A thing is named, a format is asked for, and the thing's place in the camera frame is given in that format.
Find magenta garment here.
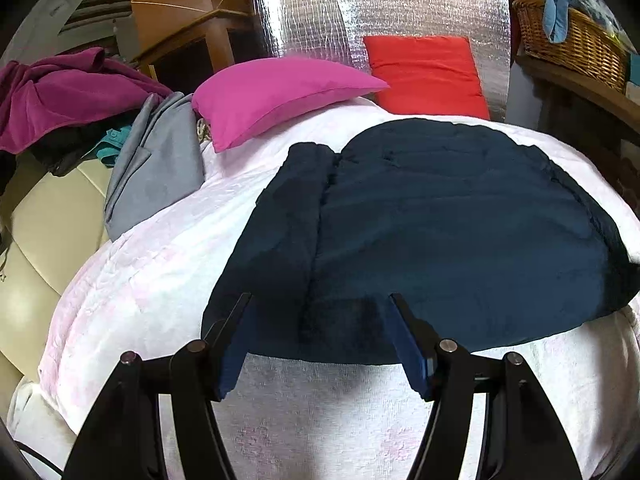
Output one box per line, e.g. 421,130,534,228
0,47,173,156

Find light blue cloth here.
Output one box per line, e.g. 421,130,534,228
542,0,576,43

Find navy blue garment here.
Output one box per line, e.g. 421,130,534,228
200,117,640,366

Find wicker basket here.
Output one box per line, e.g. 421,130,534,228
512,0,638,93

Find pink pillow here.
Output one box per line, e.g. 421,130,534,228
191,57,391,153

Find silver foil insulation mat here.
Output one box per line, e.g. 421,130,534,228
247,0,513,121

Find red pillow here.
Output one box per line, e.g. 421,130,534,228
362,35,491,121

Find white pink textured bedspread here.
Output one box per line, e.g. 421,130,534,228
10,95,640,480

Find cream leather bed frame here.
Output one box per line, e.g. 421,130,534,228
0,152,113,396

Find wooden cabinet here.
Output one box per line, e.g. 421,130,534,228
130,0,266,96

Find wooden shelf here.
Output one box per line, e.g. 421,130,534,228
515,55,640,201

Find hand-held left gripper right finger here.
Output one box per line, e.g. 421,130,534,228
389,292,583,480

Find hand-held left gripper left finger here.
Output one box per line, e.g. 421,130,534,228
62,292,253,480

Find black cable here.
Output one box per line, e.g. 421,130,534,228
15,440,63,476

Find teal garment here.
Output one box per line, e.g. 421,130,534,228
95,125,133,168

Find clear plastic bag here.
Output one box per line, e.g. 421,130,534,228
570,0,626,51

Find grey garment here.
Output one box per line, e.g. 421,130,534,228
104,91,208,242

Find black garment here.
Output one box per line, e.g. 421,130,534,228
0,122,126,196

